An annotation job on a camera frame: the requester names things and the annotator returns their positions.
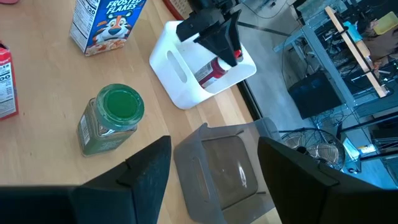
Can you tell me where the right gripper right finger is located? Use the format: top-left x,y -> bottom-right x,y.
257,136 -> 398,224

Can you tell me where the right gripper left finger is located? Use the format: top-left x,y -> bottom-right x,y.
71,136 -> 172,224

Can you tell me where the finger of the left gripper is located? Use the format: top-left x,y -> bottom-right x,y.
231,9 -> 243,63
193,20 -> 236,68

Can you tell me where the red food colouring bottle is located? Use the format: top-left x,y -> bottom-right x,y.
194,49 -> 244,90

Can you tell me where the green-lidded spice jar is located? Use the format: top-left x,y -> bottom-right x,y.
76,83 -> 146,157

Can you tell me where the blue Frosted Flakes cereal box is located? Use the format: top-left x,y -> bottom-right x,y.
68,0 -> 147,57

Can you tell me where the black floor fan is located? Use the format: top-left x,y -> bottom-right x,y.
279,127 -> 346,171

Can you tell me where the white plastic bin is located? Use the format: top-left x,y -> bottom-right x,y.
149,20 -> 257,110

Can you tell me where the grey-brown plastic bin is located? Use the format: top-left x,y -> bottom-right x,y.
173,117 -> 283,224

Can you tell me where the black equipment case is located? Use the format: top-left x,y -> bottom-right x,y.
287,70 -> 343,121

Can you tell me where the grey metal rack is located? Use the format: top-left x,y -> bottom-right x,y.
273,0 -> 398,150

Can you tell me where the long wooden plank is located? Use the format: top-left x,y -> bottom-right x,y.
324,5 -> 389,98

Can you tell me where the yellow foam block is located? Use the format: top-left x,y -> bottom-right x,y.
373,11 -> 398,35

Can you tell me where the red Froot Loops cereal box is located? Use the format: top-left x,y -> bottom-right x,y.
0,40 -> 19,121

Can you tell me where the red-framed wire mesh basket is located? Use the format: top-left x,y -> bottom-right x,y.
162,0 -> 193,21

